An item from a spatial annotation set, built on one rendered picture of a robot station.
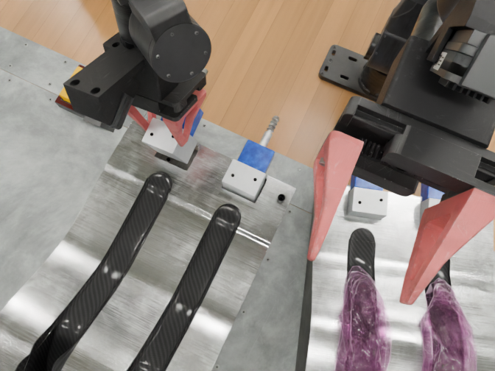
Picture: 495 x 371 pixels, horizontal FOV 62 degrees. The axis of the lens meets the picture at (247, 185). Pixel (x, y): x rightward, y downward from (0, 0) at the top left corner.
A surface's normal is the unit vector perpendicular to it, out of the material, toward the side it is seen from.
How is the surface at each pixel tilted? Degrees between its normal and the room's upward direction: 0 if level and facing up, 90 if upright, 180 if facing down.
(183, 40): 69
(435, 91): 2
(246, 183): 0
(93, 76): 24
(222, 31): 0
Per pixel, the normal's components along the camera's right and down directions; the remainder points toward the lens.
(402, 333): 0.05, -0.51
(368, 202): 0.01, -0.25
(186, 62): 0.49, 0.68
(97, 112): -0.47, 0.69
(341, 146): -0.15, 0.11
